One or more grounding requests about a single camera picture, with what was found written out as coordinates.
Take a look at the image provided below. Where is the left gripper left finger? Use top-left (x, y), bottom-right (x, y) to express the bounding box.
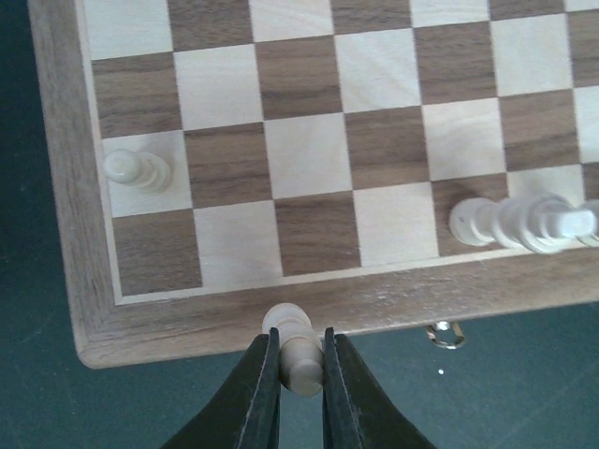
top-left (163, 328), bottom-right (281, 449)

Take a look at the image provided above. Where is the light pawn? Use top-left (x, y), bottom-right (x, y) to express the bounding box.
top-left (103, 149), bottom-right (172, 193)

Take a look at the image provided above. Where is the wooden chess board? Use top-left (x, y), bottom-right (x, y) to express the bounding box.
top-left (28, 1), bottom-right (598, 368)

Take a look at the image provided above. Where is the light knight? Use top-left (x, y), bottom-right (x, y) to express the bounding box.
top-left (262, 303), bottom-right (324, 397)

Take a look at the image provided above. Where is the light queen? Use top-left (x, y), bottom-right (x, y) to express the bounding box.
top-left (448, 193), bottom-right (598, 254)

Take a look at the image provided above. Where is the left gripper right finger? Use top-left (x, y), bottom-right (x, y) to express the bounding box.
top-left (323, 327), bottom-right (434, 449)

